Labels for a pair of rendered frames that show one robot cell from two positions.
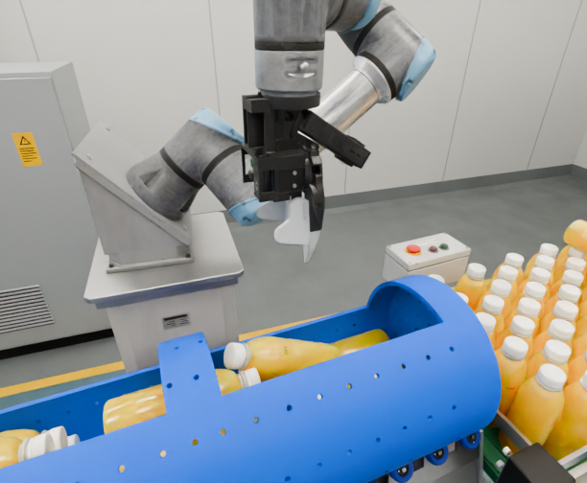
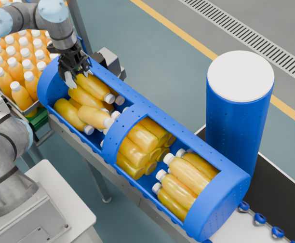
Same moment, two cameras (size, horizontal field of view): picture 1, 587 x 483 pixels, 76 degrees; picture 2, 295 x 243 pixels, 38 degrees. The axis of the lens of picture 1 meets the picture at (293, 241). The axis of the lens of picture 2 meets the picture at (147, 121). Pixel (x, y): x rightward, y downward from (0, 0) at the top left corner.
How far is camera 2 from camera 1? 1.40 m
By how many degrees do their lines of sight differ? 72
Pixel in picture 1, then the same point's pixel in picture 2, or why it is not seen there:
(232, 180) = (20, 135)
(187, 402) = (141, 110)
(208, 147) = (4, 143)
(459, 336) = not seen: hidden behind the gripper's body
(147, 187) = (31, 184)
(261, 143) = (77, 59)
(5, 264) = not seen: outside the picture
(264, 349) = (103, 114)
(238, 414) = (137, 99)
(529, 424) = not seen: hidden behind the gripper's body
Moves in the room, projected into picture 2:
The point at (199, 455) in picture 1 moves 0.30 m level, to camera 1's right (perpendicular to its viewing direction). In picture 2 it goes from (151, 106) to (122, 52)
